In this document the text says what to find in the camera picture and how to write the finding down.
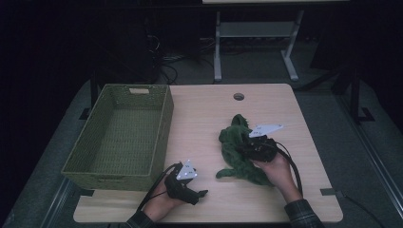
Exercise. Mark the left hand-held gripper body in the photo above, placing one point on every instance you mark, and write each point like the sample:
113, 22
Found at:
180, 188

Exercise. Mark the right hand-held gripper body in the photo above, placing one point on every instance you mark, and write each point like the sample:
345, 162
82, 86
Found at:
261, 150

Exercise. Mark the green plush toy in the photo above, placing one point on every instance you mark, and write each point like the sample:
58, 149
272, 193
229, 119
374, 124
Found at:
234, 158

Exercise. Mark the green woven basket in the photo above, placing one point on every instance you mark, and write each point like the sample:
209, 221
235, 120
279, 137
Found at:
126, 142

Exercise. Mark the person's left hand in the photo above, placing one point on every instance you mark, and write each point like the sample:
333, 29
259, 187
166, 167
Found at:
161, 204

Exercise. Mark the person's right hand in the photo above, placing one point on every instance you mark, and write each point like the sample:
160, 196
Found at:
278, 177

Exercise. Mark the grey tape strip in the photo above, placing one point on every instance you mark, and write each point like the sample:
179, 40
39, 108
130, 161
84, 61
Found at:
328, 192

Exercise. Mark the black metal stand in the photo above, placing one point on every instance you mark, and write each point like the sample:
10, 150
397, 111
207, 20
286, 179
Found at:
355, 95

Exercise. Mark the dark computer tower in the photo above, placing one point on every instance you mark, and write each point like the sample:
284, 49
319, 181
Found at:
133, 57

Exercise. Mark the white metal table frame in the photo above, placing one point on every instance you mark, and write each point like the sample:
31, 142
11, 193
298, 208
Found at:
253, 29

